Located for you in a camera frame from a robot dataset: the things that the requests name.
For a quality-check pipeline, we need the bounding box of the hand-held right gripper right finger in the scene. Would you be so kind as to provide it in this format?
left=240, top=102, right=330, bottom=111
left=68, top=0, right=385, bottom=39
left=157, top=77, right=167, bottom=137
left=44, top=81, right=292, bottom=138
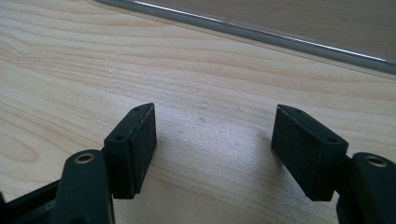
left=270, top=104, right=349, bottom=203

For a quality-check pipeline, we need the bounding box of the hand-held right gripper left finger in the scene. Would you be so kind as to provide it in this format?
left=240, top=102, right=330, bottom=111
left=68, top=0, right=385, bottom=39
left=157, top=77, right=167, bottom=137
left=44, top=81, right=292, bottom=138
left=103, top=103, right=158, bottom=200

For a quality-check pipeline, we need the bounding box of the brown wooden tray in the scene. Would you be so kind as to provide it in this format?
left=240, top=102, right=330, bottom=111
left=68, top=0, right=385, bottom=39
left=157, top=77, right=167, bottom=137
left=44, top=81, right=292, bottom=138
left=92, top=0, right=396, bottom=76

